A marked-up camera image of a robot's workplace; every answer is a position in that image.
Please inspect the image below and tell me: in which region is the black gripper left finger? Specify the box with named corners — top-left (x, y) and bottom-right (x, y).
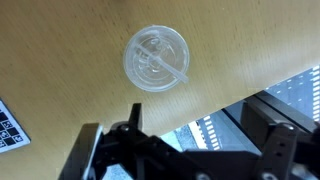
top-left (58, 102), bottom-right (158, 180)

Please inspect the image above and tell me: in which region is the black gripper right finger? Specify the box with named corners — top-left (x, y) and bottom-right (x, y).
top-left (255, 121), bottom-right (320, 180)

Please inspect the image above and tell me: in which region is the clear plastic straw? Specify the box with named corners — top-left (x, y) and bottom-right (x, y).
top-left (132, 42), bottom-right (190, 85)

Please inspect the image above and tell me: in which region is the clear plastic cup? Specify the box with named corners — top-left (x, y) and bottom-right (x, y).
top-left (122, 24), bottom-right (191, 93)

